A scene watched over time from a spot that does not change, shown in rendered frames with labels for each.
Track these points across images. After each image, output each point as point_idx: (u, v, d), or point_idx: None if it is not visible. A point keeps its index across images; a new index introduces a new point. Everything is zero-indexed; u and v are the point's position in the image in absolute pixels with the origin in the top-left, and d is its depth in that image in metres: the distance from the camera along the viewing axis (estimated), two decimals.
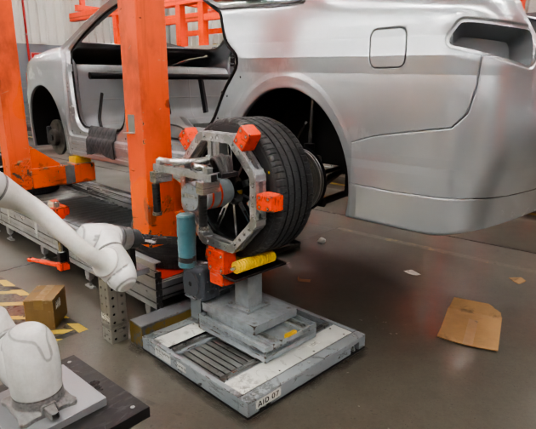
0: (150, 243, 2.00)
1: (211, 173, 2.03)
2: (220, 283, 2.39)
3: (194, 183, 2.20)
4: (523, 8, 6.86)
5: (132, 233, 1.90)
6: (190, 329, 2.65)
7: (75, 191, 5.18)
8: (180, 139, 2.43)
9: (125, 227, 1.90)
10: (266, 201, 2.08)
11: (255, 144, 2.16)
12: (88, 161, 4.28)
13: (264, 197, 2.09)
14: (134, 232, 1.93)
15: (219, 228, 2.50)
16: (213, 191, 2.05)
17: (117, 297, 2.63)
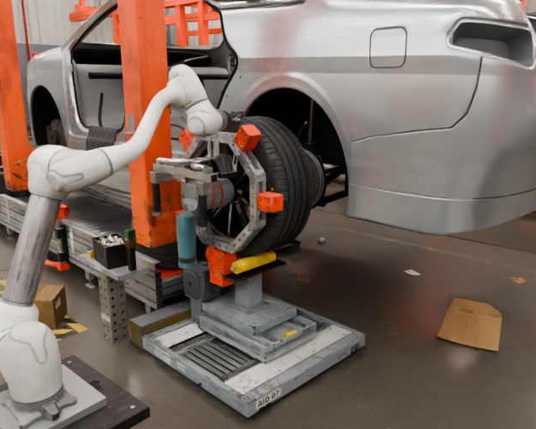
0: None
1: (211, 173, 2.03)
2: (220, 283, 2.39)
3: (194, 183, 2.20)
4: (523, 8, 6.86)
5: None
6: (190, 329, 2.65)
7: None
8: (180, 139, 2.43)
9: None
10: (266, 201, 2.08)
11: (255, 144, 2.16)
12: None
13: (264, 197, 2.09)
14: None
15: (213, 220, 2.53)
16: (213, 191, 2.05)
17: (117, 297, 2.63)
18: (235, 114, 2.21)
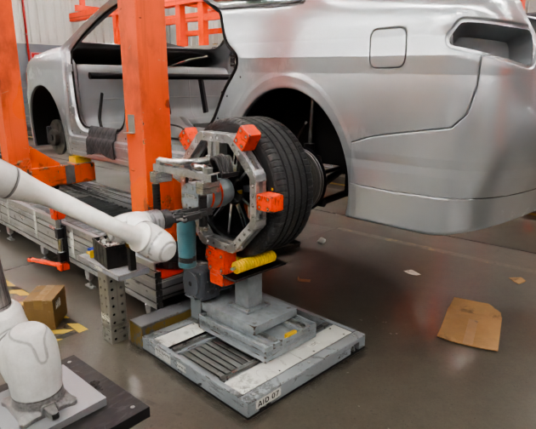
0: (175, 211, 1.99)
1: (211, 173, 2.03)
2: (220, 283, 2.39)
3: (194, 183, 2.20)
4: (523, 8, 6.86)
5: None
6: (190, 329, 2.65)
7: (75, 191, 5.18)
8: (180, 139, 2.43)
9: None
10: (266, 201, 2.08)
11: (255, 144, 2.16)
12: (88, 161, 4.28)
13: (264, 197, 2.09)
14: None
15: (213, 220, 2.53)
16: (213, 191, 2.05)
17: (117, 297, 2.63)
18: (192, 212, 1.99)
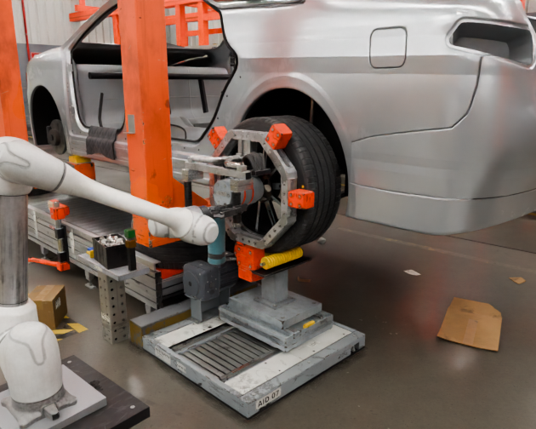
0: (212, 207, 2.05)
1: (245, 170, 2.09)
2: (249, 278, 2.45)
3: (226, 180, 2.25)
4: (523, 8, 6.86)
5: None
6: (190, 329, 2.65)
7: None
8: (209, 138, 2.48)
9: None
10: (299, 197, 2.13)
11: (287, 142, 2.21)
12: (88, 161, 4.28)
13: (295, 194, 2.14)
14: None
15: None
16: (247, 189, 2.10)
17: (117, 297, 2.63)
18: (228, 208, 2.05)
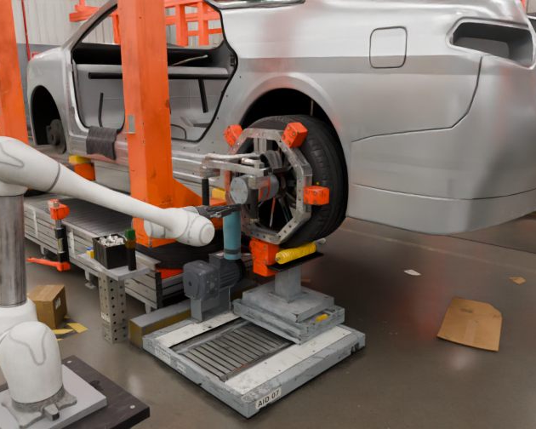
0: (209, 208, 2.04)
1: (263, 168, 2.16)
2: (265, 272, 2.52)
3: (243, 178, 2.32)
4: (523, 8, 6.86)
5: None
6: (190, 329, 2.65)
7: None
8: (225, 136, 2.55)
9: None
10: (314, 194, 2.20)
11: (302, 140, 2.28)
12: (88, 161, 4.28)
13: (311, 191, 2.21)
14: None
15: None
16: (264, 185, 2.17)
17: (117, 297, 2.63)
18: (223, 208, 2.04)
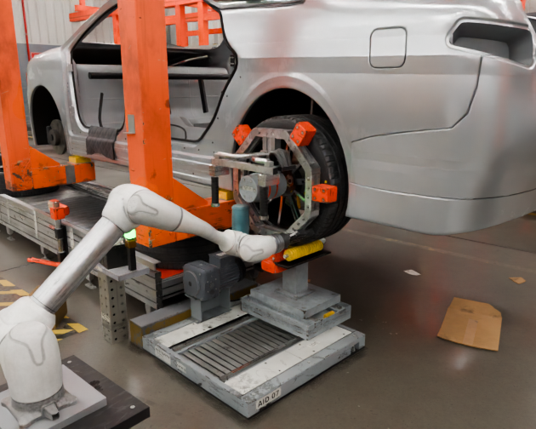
0: None
1: (272, 166, 2.20)
2: (272, 270, 2.56)
3: (252, 176, 2.36)
4: (523, 8, 6.86)
5: None
6: (190, 329, 2.65)
7: (75, 191, 5.18)
8: (234, 135, 2.59)
9: (276, 253, 2.25)
10: (322, 192, 2.24)
11: (310, 140, 2.32)
12: (88, 161, 4.28)
13: (320, 189, 2.25)
14: None
15: None
16: (273, 183, 2.21)
17: (117, 297, 2.63)
18: None
